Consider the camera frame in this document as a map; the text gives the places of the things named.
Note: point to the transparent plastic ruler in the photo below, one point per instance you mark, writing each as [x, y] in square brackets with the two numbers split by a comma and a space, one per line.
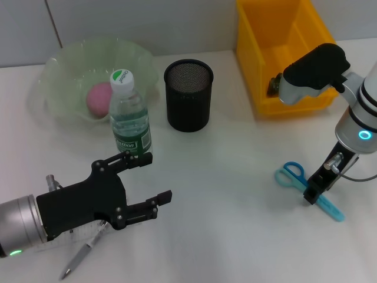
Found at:
[85, 231]

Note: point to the pink toy peach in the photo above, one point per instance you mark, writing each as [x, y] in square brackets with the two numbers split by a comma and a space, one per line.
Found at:
[98, 100]

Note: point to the translucent green fruit plate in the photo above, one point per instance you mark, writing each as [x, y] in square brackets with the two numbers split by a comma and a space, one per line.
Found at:
[73, 59]

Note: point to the black mesh pen holder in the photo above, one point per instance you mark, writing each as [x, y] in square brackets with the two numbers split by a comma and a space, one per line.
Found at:
[188, 106]

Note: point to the silver plug connector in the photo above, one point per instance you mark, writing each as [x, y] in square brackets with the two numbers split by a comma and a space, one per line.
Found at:
[332, 163]
[52, 181]

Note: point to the clear green-label water bottle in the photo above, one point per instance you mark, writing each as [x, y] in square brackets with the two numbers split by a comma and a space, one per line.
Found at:
[129, 118]

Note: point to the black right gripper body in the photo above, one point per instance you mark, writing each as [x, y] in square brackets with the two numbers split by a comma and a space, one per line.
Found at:
[324, 181]

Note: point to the yellow plastic storage bin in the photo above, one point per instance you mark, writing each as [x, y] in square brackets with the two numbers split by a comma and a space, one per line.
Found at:
[265, 44]

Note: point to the silver retractable pen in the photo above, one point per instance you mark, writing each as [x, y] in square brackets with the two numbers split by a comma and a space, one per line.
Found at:
[78, 258]

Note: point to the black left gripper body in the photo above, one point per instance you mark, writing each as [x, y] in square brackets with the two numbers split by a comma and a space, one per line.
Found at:
[85, 203]

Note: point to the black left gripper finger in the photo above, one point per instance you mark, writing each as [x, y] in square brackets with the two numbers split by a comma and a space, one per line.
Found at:
[132, 160]
[144, 210]

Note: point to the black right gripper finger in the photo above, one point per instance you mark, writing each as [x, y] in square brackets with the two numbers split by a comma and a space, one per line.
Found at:
[312, 194]

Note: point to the blue and teal scissors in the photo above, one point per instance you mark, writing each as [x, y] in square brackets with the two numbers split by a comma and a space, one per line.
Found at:
[290, 177]

